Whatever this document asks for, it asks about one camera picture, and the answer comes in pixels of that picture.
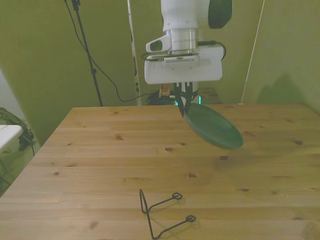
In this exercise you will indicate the green round plate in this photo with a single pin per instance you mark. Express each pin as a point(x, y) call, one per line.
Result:
point(215, 127)

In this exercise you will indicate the green partition panel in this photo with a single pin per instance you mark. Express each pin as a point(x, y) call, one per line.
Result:
point(37, 62)
point(282, 50)

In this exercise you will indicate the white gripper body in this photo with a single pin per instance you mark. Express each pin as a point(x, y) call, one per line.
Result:
point(183, 72)

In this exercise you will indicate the black tripod pole stand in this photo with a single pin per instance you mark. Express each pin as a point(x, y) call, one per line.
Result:
point(93, 71)

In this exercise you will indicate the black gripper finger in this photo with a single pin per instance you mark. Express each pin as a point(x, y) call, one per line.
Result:
point(179, 100)
point(189, 96)

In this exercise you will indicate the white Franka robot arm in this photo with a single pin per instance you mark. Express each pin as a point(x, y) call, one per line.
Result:
point(180, 15)

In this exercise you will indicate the white side table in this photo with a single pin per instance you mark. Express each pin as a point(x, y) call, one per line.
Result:
point(7, 133)

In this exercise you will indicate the red emergency stop button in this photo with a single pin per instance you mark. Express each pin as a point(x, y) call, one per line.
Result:
point(165, 88)

